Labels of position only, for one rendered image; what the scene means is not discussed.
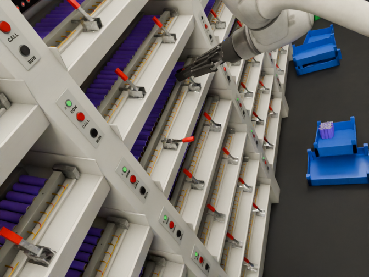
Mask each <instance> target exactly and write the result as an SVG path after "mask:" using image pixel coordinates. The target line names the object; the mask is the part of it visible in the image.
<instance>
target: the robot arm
mask: <svg viewBox="0 0 369 277"><path fill-rule="evenodd" d="M222 1H223V3H224V4H225V6H226V7H227V8H228V9H229V11H230V12H231V13H232V14H233V15H234V16H235V17H236V18H237V19H238V20H239V21H240V22H242V23H244V24H245V26H244V27H242V28H240V29H238V30H236V31H235V32H234V33H233V35H232V36H230V37H228V38H226V39H224V40H223V41H222V42H220V43H219V44H218V45H217V46H215V47H214V48H212V49H210V50H209V51H207V52H205V53H204V54H202V55H200V56H199V57H197V58H196V61H194V62H193V63H191V64H189V65H187V66H185V67H183V68H185V69H184V70H182V69H183V68H181V69H179V70H177V73H176V74H175V77H176V78H177V80H178V81H179V82H181V81H183V80H185V79H187V78H189V77H191V76H194V78H196V77H199V76H202V75H205V74H208V73H211V72H217V71H218V69H217V67H218V66H219V65H222V64H223V63H225V62H230V63H235V62H238V61H240V60H242V59H244V60H248V59H250V58H252V57H254V56H257V55H260V54H261V53H264V52H267V51H273V50H276V49H279V48H281V47H284V46H286V45H288V44H290V43H292V42H294V41H296V40H297V39H299V38H300V37H302V36H303V35H305V34H306V33H307V32H308V31H310V30H311V29H312V27H313V24H314V15H315V16H318V17H320V18H323V19H326V20H328V21H331V22H333V23H335V24H338V25H340V26H343V27H345V28H347V29H350V30H353V31H355V32H357V33H360V34H362V35H365V36H367V37H369V2H368V1H364V0H222Z"/></svg>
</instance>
